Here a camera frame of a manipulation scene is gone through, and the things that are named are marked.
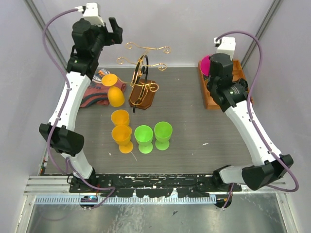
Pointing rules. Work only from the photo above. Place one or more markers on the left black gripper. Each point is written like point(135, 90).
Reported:
point(115, 37)

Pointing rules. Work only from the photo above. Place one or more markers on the yellow plastic wine glass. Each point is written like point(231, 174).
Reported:
point(114, 94)

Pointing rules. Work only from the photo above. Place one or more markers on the pink plastic wine glass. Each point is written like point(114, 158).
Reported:
point(205, 65)

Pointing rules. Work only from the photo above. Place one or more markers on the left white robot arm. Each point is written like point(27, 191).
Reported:
point(89, 36)

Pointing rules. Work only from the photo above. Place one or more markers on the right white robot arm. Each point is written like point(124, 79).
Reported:
point(268, 163)

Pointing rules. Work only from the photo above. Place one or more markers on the orange wine glass rear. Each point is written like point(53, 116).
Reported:
point(120, 117)

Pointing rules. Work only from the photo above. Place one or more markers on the orange wine glass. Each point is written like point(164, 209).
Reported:
point(121, 134)
point(120, 117)

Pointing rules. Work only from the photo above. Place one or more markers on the orange wine glass front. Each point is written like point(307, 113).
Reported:
point(121, 134)

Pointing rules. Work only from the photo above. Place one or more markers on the green wine glass left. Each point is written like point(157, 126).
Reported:
point(144, 137)

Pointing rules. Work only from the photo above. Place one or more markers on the green wine glass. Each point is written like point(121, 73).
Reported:
point(163, 132)
point(144, 137)

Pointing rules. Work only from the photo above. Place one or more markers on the green wine glass right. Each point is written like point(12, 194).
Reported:
point(163, 132)

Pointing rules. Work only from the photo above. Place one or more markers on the red printed cloth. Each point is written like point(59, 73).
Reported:
point(96, 93)

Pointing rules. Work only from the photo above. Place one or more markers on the orange compartment tray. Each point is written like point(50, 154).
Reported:
point(209, 103)

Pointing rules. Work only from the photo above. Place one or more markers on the black crumpled item right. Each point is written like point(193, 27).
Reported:
point(243, 83)

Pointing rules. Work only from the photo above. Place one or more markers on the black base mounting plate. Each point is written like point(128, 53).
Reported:
point(151, 185)

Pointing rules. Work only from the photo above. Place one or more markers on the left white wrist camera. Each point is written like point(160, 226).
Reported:
point(91, 13)

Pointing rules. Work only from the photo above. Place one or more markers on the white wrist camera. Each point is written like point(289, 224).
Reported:
point(91, 13)
point(225, 45)

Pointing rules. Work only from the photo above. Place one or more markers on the gold wire wine glass rack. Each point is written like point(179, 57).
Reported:
point(143, 89)

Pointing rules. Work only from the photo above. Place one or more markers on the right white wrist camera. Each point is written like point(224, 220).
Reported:
point(225, 45)

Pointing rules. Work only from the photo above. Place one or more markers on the slotted grey cable duct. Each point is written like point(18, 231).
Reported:
point(92, 199)

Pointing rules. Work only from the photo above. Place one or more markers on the aluminium frame rail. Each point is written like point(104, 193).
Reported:
point(53, 185)

